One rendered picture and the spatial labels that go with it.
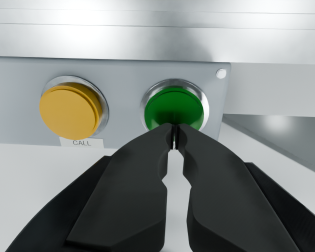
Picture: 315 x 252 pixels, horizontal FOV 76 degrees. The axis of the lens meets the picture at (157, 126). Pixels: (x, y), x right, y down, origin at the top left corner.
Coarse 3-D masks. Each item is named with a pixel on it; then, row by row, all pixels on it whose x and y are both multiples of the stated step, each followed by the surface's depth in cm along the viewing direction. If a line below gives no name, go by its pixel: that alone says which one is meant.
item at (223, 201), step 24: (192, 144) 10; (216, 144) 10; (192, 168) 9; (216, 168) 8; (240, 168) 8; (192, 192) 7; (216, 192) 7; (240, 192) 7; (192, 216) 6; (216, 216) 6; (240, 216) 6; (264, 216) 6; (192, 240) 7; (216, 240) 6; (240, 240) 6; (264, 240) 6; (288, 240) 6
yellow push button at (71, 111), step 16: (48, 96) 13; (64, 96) 13; (80, 96) 13; (48, 112) 13; (64, 112) 13; (80, 112) 13; (96, 112) 13; (64, 128) 14; (80, 128) 14; (96, 128) 14
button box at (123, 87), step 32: (0, 64) 13; (32, 64) 13; (64, 64) 13; (96, 64) 13; (128, 64) 13; (160, 64) 13; (192, 64) 13; (224, 64) 12; (0, 96) 14; (32, 96) 14; (96, 96) 14; (128, 96) 14; (224, 96) 13; (0, 128) 16; (32, 128) 15; (128, 128) 15
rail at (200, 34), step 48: (0, 0) 11; (48, 0) 11; (96, 0) 11; (144, 0) 11; (192, 0) 11; (240, 0) 11; (288, 0) 11; (0, 48) 13; (48, 48) 13; (96, 48) 12; (144, 48) 12; (192, 48) 12; (240, 48) 12; (288, 48) 12
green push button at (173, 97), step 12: (156, 96) 13; (168, 96) 13; (180, 96) 13; (192, 96) 13; (156, 108) 13; (168, 108) 13; (180, 108) 13; (192, 108) 13; (156, 120) 14; (168, 120) 13; (180, 120) 13; (192, 120) 13
